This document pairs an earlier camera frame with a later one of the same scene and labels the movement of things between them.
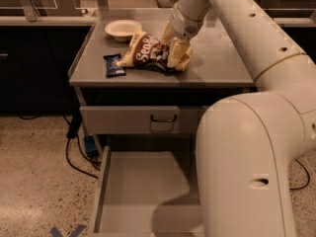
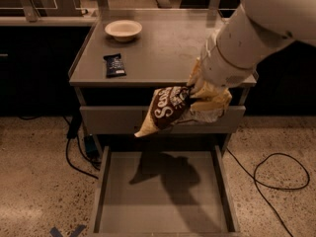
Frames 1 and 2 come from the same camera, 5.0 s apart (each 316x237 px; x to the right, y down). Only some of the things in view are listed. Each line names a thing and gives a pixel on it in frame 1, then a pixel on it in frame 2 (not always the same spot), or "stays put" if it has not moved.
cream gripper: [185, 26] to [221, 67]
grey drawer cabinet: [147, 115] stays put
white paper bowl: [122, 30] stays put
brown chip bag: [147, 50] to [172, 105]
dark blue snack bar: [112, 68] stays put
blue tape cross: [55, 233] stays put
